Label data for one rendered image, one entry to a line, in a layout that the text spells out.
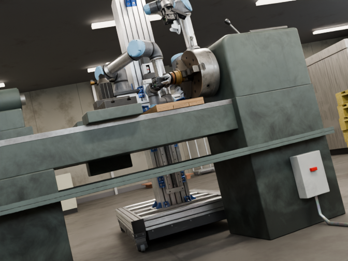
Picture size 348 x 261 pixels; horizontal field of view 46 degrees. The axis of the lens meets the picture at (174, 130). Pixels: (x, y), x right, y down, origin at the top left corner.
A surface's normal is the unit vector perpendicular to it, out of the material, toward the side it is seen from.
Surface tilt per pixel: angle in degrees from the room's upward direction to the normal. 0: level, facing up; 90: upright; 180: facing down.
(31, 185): 90
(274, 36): 90
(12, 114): 90
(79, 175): 90
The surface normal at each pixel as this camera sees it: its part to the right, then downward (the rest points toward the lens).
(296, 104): 0.37, -0.15
